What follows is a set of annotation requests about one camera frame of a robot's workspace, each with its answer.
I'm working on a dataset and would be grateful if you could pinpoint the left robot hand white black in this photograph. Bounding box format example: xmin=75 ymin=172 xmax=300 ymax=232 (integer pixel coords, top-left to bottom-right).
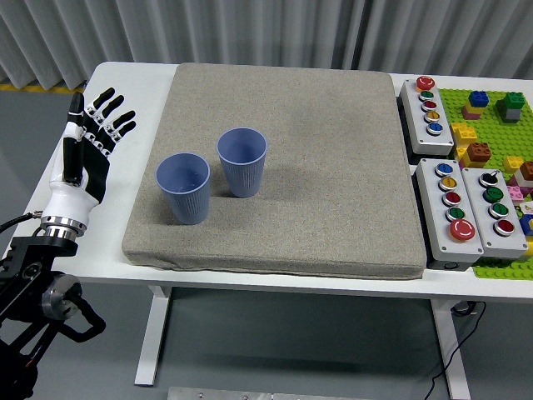
xmin=41 ymin=86 xmax=137 ymax=225

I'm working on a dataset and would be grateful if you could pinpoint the blue ribbed plastic cup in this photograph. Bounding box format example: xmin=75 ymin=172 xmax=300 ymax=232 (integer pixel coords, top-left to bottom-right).
xmin=155 ymin=152 xmax=212 ymax=226
xmin=216 ymin=127 xmax=268 ymax=199

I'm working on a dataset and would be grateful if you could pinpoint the yellow black floor tape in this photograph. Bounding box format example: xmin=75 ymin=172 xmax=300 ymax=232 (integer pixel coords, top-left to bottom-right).
xmin=0 ymin=81 xmax=87 ymax=95

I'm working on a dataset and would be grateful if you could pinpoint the white table leg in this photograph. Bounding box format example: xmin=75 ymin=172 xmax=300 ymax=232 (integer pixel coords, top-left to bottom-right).
xmin=133 ymin=286 xmax=172 ymax=387
xmin=431 ymin=298 xmax=471 ymax=400

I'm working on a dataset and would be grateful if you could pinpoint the grey-brown fabric mat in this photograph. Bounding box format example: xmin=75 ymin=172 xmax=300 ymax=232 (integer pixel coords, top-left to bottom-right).
xmin=121 ymin=62 xmax=429 ymax=281

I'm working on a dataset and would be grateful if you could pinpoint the grey pleated curtain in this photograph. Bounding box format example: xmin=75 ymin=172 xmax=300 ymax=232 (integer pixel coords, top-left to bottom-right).
xmin=0 ymin=0 xmax=533 ymax=93

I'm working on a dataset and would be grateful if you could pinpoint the grey five-button control box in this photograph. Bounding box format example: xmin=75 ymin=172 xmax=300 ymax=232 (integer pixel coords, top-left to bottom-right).
xmin=399 ymin=75 xmax=456 ymax=158

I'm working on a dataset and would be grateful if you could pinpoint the grey box large red button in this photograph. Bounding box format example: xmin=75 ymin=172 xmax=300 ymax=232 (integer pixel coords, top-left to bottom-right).
xmin=415 ymin=157 xmax=486 ymax=264

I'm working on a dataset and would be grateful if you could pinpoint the green toy brick baseplate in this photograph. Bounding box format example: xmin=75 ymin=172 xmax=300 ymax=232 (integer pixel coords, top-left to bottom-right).
xmin=439 ymin=87 xmax=533 ymax=281

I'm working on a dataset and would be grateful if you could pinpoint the green toy brick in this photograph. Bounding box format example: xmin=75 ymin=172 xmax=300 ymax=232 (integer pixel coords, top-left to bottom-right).
xmin=495 ymin=92 xmax=526 ymax=112

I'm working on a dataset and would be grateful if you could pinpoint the black floor cable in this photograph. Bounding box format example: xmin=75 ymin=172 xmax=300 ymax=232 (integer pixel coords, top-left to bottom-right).
xmin=425 ymin=300 xmax=487 ymax=400

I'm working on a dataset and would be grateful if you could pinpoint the grey box black knob switch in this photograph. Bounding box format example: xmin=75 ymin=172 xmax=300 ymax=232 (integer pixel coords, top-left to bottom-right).
xmin=461 ymin=166 xmax=530 ymax=259

